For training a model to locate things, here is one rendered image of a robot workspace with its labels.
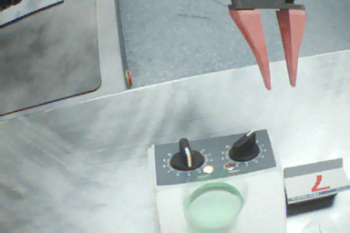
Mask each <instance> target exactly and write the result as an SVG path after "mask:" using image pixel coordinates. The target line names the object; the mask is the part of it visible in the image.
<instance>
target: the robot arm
mask: <svg viewBox="0 0 350 233"><path fill-rule="evenodd" d="M231 1H232V4H231V5H228V10H229V14H230V16H231V18H232V20H233V22H234V24H235V25H236V26H237V27H238V29H239V31H240V32H241V33H242V36H243V37H244V38H245V40H246V42H247V44H248V45H249V46H250V48H251V50H252V52H253V55H254V57H255V60H256V62H257V65H258V67H259V69H260V72H261V75H262V79H263V84H264V87H265V88H267V89H268V90H271V70H270V65H269V61H268V54H267V46H266V44H265V37H264V32H263V22H262V20H261V15H260V11H259V10H254V9H279V10H278V11H276V10H275V13H276V17H277V20H278V26H279V28H280V32H281V39H282V42H283V50H284V57H285V63H286V66H287V72H288V77H289V82H290V86H291V87H295V86H296V78H297V69H298V62H299V60H298V57H299V52H300V48H301V47H300V46H301V43H302V40H303V34H304V29H305V23H306V22H305V21H306V18H307V16H306V11H305V8H304V5H303V4H301V5H299V4H297V5H296V4H295V3H294V0H231Z"/></svg>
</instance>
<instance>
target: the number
mask: <svg viewBox="0 0 350 233"><path fill-rule="evenodd" d="M287 185H288V189H289V194H290V197H291V198H293V197H299V196H303V195H309V194H311V193H315V192H320V191H326V190H328V189H332V188H337V187H344V186H346V185H349V184H348V181H347V180H346V177H345V173H344V171H343V169H342V170H337V171H332V172H326V173H324V174H319V175H313V176H308V177H300V178H295V179H289V180H287Z"/></svg>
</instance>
